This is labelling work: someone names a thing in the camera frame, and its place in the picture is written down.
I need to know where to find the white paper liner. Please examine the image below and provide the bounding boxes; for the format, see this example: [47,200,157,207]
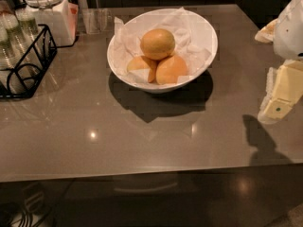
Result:
[107,8,218,92]

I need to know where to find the white ceramic bowl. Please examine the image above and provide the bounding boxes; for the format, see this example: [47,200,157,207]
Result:
[107,8,218,94]

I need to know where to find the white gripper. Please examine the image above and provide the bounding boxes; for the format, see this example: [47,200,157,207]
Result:
[255,0,303,124]

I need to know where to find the orange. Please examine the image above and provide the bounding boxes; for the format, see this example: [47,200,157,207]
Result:
[127,56,157,83]
[155,55,187,85]
[140,28,175,61]

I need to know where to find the clear acrylic holder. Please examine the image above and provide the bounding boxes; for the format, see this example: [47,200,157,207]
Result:
[82,9,113,34]

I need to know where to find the white lidded ceramic jar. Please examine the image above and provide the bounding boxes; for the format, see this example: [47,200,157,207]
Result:
[25,0,76,46]

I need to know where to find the clear plastic cup stack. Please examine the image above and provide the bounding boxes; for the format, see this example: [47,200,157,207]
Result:
[16,9,43,68]

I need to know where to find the black wire cup rack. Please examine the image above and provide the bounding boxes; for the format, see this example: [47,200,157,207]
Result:
[0,25,57,98]

